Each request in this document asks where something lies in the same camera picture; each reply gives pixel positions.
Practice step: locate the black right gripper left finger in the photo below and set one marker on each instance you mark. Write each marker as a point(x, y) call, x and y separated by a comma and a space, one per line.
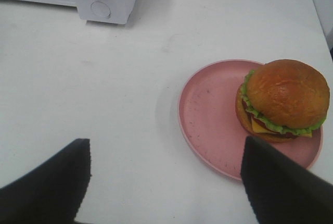
point(52, 192)

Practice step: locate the pink round plate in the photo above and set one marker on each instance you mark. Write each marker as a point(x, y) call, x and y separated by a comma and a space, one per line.
point(208, 120)

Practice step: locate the round door release button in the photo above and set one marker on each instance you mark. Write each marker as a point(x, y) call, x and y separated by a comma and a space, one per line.
point(100, 9)

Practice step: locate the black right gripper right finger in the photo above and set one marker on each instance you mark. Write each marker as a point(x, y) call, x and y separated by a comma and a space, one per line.
point(281, 191)

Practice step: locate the burger with lettuce and cheese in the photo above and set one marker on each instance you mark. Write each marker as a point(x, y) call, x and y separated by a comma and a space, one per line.
point(282, 100)

